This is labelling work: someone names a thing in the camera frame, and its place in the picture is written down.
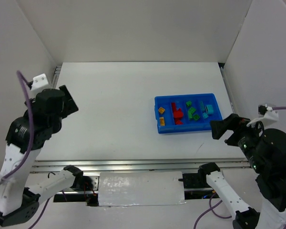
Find teal flower lego piece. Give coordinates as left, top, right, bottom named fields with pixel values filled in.
left=205, top=104, right=214, bottom=115

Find green teal lego stack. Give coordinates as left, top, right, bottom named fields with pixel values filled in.
left=192, top=114, right=200, bottom=121

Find teal rectangular lego brick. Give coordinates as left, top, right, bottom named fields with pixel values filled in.
left=199, top=101, right=205, bottom=112

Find green square lego brick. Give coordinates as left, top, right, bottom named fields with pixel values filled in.
left=188, top=107, right=196, bottom=120

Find small green lego brick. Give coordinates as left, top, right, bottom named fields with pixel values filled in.
left=185, top=101, right=192, bottom=107

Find red teal lego stack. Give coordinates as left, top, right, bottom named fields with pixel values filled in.
left=175, top=120, right=183, bottom=125

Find red yellow flower lego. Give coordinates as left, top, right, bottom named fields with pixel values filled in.
left=173, top=108, right=184, bottom=119

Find red yellow lego brick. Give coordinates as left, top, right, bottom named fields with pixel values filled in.
left=171, top=103, right=179, bottom=118

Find yellow lego plate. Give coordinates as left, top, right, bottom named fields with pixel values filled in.
left=159, top=117, right=165, bottom=126

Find yellow face lego brick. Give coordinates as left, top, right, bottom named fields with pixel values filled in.
left=158, top=107, right=165, bottom=115

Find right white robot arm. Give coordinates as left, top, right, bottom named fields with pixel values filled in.
left=198, top=114, right=286, bottom=229

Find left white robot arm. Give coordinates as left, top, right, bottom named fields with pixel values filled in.
left=0, top=85, right=83, bottom=227

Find blue plastic sorting bin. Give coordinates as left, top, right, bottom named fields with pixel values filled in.
left=154, top=94, right=223, bottom=134

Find white foam board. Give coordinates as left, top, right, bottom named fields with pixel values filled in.
left=98, top=171, right=185, bottom=207

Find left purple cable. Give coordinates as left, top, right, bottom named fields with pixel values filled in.
left=0, top=70, right=53, bottom=229

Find purple cable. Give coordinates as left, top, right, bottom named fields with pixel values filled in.
left=0, top=70, right=53, bottom=229
left=193, top=106, right=286, bottom=229

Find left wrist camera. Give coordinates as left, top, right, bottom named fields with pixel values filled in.
left=31, top=73, right=51, bottom=91

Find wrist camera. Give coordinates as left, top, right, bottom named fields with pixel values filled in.
left=246, top=104, right=279, bottom=127
left=31, top=73, right=51, bottom=91

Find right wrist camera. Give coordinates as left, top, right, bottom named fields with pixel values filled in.
left=246, top=104, right=279, bottom=127

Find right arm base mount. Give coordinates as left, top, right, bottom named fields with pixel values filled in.
left=178, top=168, right=213, bottom=200

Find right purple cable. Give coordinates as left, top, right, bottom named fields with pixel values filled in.
left=193, top=106, right=286, bottom=229

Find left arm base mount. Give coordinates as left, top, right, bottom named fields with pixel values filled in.
left=53, top=176, right=100, bottom=207

